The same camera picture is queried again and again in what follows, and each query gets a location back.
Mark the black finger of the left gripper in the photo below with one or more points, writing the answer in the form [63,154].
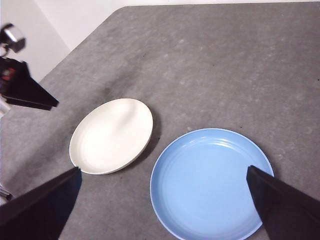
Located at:
[35,96]

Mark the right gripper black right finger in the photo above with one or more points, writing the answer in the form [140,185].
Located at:
[290,215]

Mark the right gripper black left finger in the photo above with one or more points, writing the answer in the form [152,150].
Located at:
[37,215]

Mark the white round plate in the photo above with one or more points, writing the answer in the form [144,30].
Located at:
[110,140]

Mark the blue round plate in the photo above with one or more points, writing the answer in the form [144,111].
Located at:
[205,190]

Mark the pale grey left wrist camera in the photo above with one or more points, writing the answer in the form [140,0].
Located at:
[13,37]

